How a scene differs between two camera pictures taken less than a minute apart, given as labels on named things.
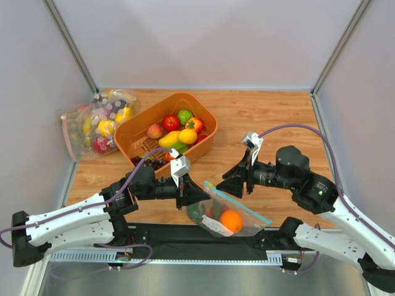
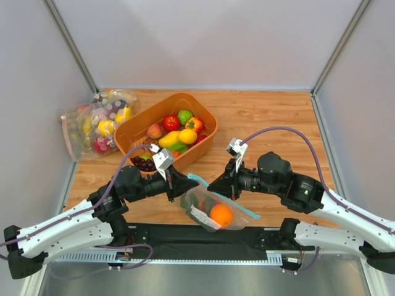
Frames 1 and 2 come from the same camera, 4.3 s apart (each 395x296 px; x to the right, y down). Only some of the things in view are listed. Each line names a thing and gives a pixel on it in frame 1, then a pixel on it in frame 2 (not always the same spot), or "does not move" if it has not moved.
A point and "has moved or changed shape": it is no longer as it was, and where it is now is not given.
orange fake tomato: [195, 123] does not move
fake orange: [232, 220] to [221, 214]
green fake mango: [181, 147] does not move
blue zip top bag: [223, 216] has moved or changed shape
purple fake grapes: [155, 164] does not move
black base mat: [181, 241] does not move
